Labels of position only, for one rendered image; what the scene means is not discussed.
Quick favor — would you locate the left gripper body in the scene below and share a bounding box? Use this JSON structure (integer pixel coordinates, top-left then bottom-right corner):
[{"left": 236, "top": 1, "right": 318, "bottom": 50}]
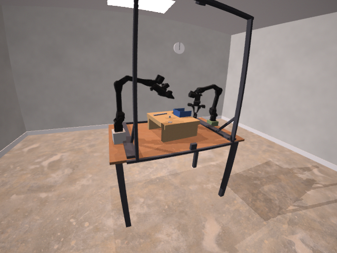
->
[{"left": 157, "top": 87, "right": 173, "bottom": 98}]

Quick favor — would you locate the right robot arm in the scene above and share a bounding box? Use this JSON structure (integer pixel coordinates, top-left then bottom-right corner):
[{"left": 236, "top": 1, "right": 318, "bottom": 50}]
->
[{"left": 189, "top": 84, "right": 223, "bottom": 122}]

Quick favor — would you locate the blue open-top tray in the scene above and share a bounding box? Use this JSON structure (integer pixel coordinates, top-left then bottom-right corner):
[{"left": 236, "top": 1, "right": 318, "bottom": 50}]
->
[{"left": 173, "top": 108, "right": 191, "bottom": 118}]

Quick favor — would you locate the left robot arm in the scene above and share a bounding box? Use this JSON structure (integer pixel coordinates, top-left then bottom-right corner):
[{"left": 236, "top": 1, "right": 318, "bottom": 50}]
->
[{"left": 113, "top": 75, "right": 169, "bottom": 132}]

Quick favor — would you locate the light orange flat board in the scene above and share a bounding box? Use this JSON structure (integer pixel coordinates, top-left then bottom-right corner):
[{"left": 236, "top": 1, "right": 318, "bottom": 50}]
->
[{"left": 147, "top": 111, "right": 200, "bottom": 142}]

